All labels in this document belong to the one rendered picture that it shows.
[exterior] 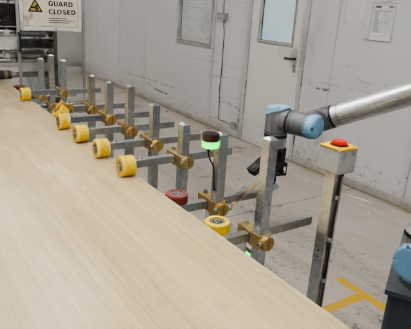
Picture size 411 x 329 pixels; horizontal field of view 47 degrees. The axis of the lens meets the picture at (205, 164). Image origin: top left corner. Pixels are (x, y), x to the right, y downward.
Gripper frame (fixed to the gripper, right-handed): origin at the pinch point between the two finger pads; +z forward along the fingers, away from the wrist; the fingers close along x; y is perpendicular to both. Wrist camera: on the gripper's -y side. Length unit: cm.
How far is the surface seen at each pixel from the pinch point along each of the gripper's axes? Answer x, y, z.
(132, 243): -26, -71, -8
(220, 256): -43, -53, -8
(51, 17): 247, -10, -55
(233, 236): -26.2, -35.5, -1.6
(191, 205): -1.6, -36.2, -2.9
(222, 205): -8.6, -27.5, -4.1
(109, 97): 94, -28, -23
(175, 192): -0.1, -42.4, -8.5
